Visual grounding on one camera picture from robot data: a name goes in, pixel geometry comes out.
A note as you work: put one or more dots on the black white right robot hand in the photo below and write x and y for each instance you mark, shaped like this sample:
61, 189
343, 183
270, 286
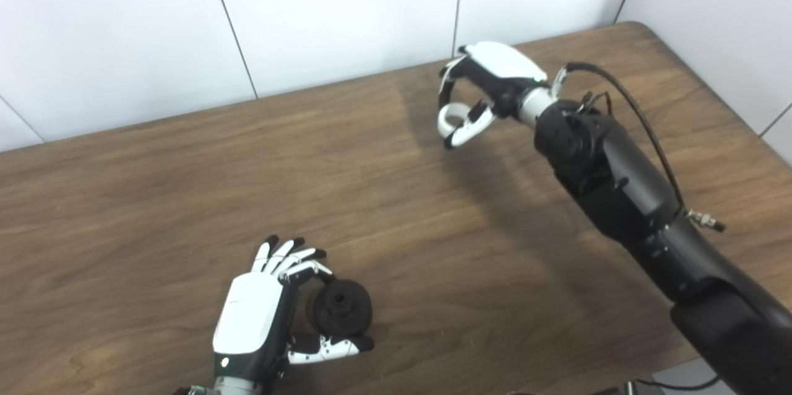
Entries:
501, 64

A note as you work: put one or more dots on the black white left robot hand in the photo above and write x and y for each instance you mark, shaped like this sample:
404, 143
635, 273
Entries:
247, 314

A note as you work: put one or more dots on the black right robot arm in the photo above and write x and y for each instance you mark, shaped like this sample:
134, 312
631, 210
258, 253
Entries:
619, 178

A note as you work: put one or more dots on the round black plastic part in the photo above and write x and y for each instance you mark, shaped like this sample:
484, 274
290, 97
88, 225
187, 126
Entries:
343, 311

